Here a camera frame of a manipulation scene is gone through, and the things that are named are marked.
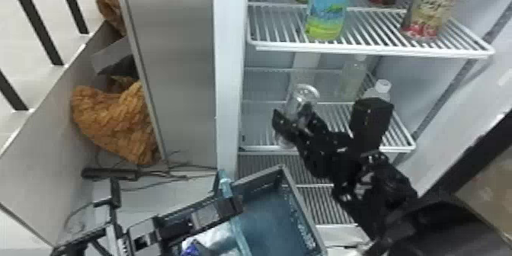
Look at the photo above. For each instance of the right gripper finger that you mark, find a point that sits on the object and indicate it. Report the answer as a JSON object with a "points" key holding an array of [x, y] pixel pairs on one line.
{"points": [[311, 120], [285, 124]]}

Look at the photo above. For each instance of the fridge door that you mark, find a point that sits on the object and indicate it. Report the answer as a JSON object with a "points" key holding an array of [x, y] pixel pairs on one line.
{"points": [[456, 129]]}

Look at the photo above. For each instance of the beige bottle with red cap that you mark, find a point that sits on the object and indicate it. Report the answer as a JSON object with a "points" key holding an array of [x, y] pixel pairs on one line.
{"points": [[430, 9]]}

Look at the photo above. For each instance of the white fridge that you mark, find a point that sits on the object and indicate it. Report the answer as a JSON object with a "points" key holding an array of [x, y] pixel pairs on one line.
{"points": [[230, 69]]}

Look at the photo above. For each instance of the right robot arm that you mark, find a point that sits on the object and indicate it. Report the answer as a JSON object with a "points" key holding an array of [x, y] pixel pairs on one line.
{"points": [[384, 205]]}

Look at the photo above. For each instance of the silver snack packet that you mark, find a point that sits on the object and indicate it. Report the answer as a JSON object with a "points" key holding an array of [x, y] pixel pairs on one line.
{"points": [[216, 239]]}

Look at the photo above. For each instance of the clear bottle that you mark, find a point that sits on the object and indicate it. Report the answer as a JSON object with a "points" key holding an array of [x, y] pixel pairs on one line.
{"points": [[379, 90], [352, 77], [303, 96]]}

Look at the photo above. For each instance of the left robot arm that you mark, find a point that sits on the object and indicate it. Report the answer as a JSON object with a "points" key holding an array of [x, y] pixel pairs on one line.
{"points": [[100, 237]]}

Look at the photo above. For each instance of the cardboard box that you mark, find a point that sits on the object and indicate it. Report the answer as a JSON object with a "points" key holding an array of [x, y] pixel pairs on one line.
{"points": [[490, 197]]}

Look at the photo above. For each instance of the blue basket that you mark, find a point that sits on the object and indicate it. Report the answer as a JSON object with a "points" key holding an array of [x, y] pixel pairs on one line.
{"points": [[276, 221]]}

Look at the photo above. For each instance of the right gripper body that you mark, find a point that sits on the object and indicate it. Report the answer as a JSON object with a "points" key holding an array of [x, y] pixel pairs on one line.
{"points": [[330, 155]]}

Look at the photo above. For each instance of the brown cloth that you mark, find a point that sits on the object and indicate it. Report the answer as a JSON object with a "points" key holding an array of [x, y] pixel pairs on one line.
{"points": [[116, 123], [110, 1]]}

